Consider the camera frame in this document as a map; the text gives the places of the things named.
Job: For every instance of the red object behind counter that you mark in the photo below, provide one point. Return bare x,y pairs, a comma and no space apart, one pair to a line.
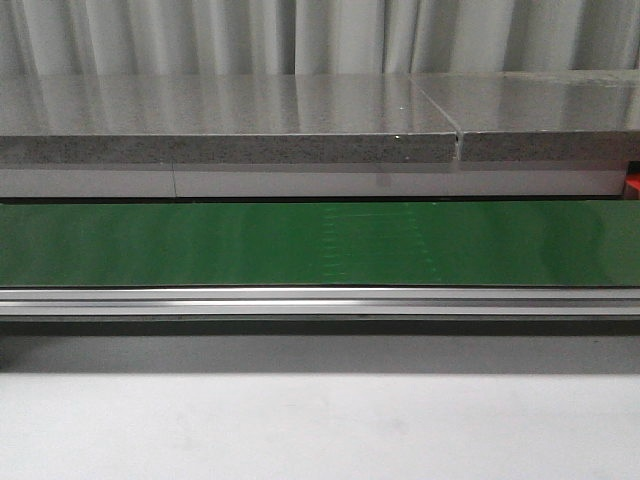
632,186

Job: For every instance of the grey stone counter slab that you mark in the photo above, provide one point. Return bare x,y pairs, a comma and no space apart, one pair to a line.
230,119
590,117

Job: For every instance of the aluminium conveyor side rail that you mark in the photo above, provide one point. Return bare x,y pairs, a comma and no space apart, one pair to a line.
322,301

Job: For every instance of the green conveyor belt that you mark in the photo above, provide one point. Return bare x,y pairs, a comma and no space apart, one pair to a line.
501,243

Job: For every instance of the white counter base panel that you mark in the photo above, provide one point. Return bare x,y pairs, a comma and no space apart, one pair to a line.
355,180

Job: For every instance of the grey stone counter slab right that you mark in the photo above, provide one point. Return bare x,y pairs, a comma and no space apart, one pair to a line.
590,117

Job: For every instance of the grey pleated curtain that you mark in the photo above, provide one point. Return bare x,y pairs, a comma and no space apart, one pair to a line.
315,37

